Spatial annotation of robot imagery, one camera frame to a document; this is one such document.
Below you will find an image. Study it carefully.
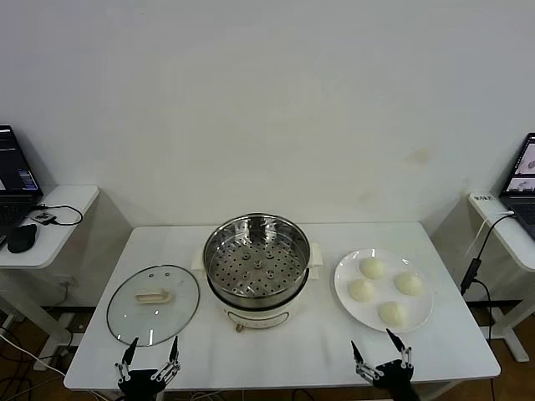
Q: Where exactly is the glass lid with cream handle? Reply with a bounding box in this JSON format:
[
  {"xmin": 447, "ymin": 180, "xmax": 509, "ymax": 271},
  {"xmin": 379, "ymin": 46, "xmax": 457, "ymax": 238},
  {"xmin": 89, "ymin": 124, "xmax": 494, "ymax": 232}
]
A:
[{"xmin": 105, "ymin": 262, "xmax": 201, "ymax": 348}]

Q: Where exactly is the white side desk without mouse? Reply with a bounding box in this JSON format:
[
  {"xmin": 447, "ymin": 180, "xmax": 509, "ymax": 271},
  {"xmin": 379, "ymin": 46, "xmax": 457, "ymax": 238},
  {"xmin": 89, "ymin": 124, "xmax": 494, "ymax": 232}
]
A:
[{"xmin": 466, "ymin": 191, "xmax": 535, "ymax": 363}]

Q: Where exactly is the cream electric cooker pot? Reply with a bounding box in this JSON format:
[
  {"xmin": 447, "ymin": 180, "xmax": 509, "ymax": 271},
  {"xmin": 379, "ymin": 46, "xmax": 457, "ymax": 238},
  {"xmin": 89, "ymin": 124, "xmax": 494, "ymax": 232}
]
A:
[{"xmin": 191, "ymin": 244, "xmax": 325, "ymax": 334}]

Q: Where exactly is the thin black hub cable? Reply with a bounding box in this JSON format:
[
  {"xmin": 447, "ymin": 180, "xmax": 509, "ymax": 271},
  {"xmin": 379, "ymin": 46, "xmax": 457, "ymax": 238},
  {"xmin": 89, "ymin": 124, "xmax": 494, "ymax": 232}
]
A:
[{"xmin": 36, "ymin": 203, "xmax": 84, "ymax": 227}]

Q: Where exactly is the white charging cable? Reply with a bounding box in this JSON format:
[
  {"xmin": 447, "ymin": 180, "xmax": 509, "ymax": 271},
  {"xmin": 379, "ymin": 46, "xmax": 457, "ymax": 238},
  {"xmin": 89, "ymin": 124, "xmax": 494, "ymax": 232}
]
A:
[{"xmin": 464, "ymin": 211, "xmax": 517, "ymax": 258}]

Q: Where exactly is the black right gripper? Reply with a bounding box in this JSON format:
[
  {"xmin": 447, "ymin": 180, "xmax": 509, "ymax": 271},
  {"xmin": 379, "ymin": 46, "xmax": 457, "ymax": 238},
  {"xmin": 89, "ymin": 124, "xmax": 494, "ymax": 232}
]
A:
[{"xmin": 349, "ymin": 327, "xmax": 420, "ymax": 401}]

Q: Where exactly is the black computer mouse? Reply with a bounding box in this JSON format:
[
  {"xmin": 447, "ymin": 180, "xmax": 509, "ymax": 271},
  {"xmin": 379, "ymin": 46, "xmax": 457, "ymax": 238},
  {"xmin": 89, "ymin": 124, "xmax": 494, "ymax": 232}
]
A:
[{"xmin": 7, "ymin": 223, "xmax": 38, "ymax": 254}]

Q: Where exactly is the grey laptop with image windows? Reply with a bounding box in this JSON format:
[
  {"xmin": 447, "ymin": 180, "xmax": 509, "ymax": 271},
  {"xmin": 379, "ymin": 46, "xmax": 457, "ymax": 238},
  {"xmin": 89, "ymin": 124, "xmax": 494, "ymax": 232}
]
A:
[{"xmin": 499, "ymin": 132, "xmax": 535, "ymax": 241}]

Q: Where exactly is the white steamed baozi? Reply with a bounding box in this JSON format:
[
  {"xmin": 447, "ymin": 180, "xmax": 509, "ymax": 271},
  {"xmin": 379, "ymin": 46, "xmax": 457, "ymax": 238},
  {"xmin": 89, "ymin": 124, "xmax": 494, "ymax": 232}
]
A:
[
  {"xmin": 393, "ymin": 271, "xmax": 425, "ymax": 297},
  {"xmin": 377, "ymin": 300, "xmax": 409, "ymax": 327},
  {"xmin": 348, "ymin": 277, "xmax": 376, "ymax": 302},
  {"xmin": 359, "ymin": 256, "xmax": 387, "ymax": 280}
]

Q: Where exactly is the perforated steel steamer basket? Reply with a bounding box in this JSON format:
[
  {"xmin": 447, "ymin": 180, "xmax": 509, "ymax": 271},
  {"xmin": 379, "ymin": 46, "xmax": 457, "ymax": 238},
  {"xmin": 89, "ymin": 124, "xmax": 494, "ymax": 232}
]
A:
[{"xmin": 202, "ymin": 212, "xmax": 312, "ymax": 307}]

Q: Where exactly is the white side desk holding mouse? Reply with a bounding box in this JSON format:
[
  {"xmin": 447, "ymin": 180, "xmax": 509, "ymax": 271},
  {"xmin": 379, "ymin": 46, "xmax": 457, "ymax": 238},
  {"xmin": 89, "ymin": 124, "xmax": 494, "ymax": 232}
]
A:
[{"xmin": 0, "ymin": 185, "xmax": 100, "ymax": 360}]

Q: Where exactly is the white wall outlet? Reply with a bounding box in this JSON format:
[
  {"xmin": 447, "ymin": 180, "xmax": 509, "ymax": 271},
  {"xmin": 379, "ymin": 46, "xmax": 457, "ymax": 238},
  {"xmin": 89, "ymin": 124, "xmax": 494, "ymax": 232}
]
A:
[{"xmin": 54, "ymin": 273, "xmax": 79, "ymax": 298}]

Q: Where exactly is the white round plate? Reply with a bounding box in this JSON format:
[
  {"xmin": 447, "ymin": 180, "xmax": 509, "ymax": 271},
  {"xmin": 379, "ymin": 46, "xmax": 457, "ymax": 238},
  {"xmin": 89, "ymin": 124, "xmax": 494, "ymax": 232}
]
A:
[{"xmin": 333, "ymin": 248, "xmax": 435, "ymax": 334}]

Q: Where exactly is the black laptop with code screen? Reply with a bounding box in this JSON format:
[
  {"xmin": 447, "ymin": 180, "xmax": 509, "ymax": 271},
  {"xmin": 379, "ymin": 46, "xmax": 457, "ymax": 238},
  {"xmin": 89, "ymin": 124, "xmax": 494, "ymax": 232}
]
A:
[{"xmin": 0, "ymin": 124, "xmax": 44, "ymax": 239}]

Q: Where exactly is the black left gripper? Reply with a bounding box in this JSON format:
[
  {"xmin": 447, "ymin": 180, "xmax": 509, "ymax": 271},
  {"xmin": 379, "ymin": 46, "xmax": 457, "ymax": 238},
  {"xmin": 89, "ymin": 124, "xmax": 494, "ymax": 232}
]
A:
[{"xmin": 115, "ymin": 334, "xmax": 182, "ymax": 401}]

